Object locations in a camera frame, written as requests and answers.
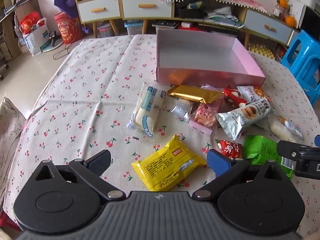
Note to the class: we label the red shoebox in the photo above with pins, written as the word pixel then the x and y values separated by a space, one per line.
pixel 188 25

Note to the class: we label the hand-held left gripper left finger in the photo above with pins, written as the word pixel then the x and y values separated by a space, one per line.
pixel 98 161

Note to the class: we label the cherry print tablecloth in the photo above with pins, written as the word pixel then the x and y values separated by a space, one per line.
pixel 87 92

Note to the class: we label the gold snack packet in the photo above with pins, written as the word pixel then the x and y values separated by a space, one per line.
pixel 195 93

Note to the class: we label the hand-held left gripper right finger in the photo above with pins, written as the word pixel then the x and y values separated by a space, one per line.
pixel 218 162

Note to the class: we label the red stool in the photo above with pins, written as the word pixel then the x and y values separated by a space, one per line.
pixel 8 223

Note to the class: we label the paper pile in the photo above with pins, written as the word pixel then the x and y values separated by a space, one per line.
pixel 220 13

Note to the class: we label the white bread packet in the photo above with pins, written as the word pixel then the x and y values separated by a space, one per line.
pixel 147 107

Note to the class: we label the white office chair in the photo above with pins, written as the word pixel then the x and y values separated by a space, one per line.
pixel 3 72

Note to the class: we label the orange fruit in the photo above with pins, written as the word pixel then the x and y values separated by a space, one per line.
pixel 282 2
pixel 290 21

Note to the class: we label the clear storage box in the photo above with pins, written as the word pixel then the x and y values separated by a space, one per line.
pixel 106 30

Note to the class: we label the red printed bag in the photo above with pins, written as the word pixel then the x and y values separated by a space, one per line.
pixel 67 30

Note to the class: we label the white orange cracker packet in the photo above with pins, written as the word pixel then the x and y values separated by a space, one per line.
pixel 251 92

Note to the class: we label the yellow egg tray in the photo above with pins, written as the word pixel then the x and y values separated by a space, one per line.
pixel 261 50

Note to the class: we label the pink candy packet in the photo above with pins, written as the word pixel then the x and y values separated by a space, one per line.
pixel 203 117

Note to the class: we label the orange lid storage box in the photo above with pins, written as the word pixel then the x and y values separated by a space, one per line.
pixel 165 25

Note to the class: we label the white rice cake packet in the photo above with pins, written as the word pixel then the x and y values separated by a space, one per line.
pixel 280 130

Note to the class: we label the silver cookie packet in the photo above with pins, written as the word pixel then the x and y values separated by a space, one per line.
pixel 240 117

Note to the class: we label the green snack packet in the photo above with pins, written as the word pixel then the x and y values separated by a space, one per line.
pixel 260 147

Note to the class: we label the blue green pouch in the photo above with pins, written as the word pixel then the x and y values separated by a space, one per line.
pixel 195 5

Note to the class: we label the small silver packet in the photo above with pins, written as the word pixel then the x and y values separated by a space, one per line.
pixel 181 110

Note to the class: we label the yellow snack packet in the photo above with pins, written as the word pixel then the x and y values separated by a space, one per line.
pixel 167 165

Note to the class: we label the white shopping bag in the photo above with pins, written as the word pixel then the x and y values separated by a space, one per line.
pixel 35 41

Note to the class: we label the wooden shelf unit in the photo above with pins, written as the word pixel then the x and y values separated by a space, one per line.
pixel 15 15

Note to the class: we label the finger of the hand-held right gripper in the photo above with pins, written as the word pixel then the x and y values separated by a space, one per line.
pixel 317 140
pixel 287 150

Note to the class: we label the pink cardboard box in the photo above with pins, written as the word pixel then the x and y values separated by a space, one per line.
pixel 195 52

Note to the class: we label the black storage case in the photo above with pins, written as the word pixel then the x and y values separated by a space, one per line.
pixel 190 13

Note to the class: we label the red gift bag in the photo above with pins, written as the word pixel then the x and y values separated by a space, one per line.
pixel 30 23

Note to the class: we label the blue plastic stool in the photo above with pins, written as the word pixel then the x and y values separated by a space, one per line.
pixel 300 55

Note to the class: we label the purple fabric item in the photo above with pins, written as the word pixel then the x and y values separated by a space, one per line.
pixel 65 0

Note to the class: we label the red candy packet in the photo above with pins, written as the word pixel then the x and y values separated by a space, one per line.
pixel 233 96
pixel 230 148

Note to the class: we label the blue lid storage box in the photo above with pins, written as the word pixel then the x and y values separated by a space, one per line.
pixel 133 27

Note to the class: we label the beige printed cloth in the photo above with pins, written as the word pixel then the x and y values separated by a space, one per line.
pixel 10 120

